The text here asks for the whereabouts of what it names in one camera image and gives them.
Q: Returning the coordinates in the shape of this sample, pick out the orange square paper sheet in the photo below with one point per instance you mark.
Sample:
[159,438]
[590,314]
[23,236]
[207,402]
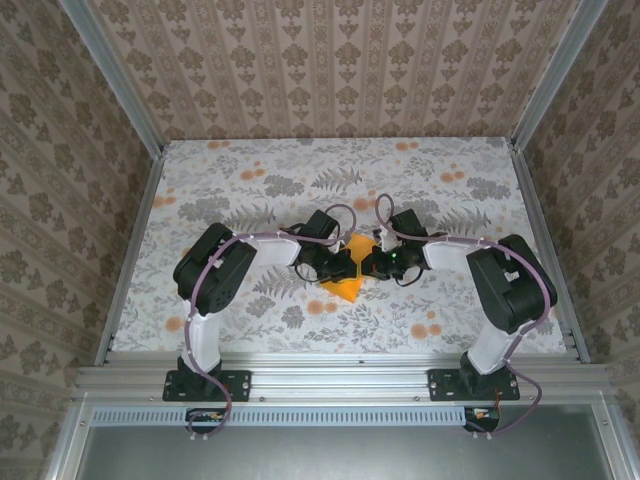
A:
[362,245]

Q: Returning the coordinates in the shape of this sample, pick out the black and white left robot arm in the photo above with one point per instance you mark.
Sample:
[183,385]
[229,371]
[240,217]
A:
[215,270]

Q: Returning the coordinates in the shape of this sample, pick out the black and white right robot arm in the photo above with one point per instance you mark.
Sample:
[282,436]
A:
[515,285]

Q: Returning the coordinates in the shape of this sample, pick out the grey metal sheet panel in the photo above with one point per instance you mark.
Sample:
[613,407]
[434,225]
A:
[340,450]

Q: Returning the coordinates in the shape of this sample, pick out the floral patterned table cover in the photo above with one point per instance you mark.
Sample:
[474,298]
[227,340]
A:
[300,170]

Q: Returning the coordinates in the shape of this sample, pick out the black connector board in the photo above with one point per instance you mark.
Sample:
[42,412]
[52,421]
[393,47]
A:
[205,420]
[482,417]

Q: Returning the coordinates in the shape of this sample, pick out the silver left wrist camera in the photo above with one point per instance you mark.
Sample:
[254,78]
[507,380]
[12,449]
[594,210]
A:
[336,246]

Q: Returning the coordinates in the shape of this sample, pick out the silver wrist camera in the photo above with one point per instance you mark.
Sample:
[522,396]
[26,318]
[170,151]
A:
[336,246]
[387,239]

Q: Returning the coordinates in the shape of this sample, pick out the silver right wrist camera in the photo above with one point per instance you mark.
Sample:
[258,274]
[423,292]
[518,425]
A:
[387,239]

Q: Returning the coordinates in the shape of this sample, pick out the aluminium front frame rail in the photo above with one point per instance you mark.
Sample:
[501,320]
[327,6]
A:
[340,375]

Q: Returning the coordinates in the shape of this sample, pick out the aluminium table side rail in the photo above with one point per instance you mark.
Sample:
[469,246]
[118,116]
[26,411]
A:
[536,210]
[144,210]

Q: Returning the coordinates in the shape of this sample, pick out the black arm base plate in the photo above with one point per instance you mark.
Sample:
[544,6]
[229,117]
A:
[240,385]
[442,385]

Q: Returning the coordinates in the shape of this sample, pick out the aluminium upright post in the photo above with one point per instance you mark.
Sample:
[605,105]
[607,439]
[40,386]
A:
[556,75]
[112,75]

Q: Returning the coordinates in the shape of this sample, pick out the aluminium lower frame bar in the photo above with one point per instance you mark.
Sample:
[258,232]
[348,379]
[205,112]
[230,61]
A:
[612,445]
[65,440]

